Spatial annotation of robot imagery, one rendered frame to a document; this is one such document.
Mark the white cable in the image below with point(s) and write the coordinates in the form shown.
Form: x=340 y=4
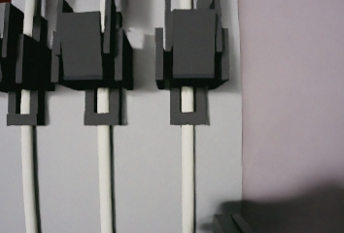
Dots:
x=187 y=153
x=104 y=154
x=27 y=138

